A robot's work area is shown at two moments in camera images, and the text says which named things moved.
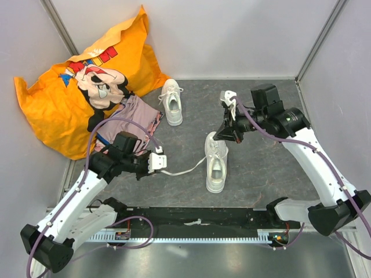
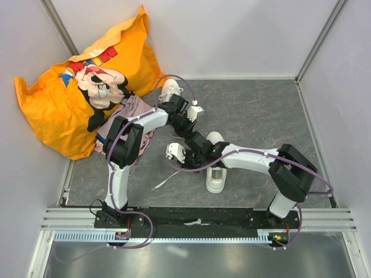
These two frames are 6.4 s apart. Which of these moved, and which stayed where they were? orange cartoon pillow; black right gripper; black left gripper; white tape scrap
Moved: black left gripper; black right gripper
Stayed: white tape scrap; orange cartoon pillow
